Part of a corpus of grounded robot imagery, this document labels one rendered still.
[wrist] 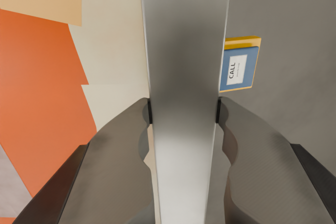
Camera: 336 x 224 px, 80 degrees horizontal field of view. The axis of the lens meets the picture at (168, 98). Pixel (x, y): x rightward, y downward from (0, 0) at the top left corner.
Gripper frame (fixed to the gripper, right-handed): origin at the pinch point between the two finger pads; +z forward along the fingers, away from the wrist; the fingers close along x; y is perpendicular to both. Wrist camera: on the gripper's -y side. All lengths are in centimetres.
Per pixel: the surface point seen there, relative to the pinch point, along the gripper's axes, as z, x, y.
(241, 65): 34.0, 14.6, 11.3
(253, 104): 150, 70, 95
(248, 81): 34.7, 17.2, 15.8
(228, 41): 35.0, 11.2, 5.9
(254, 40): 36.6, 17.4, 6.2
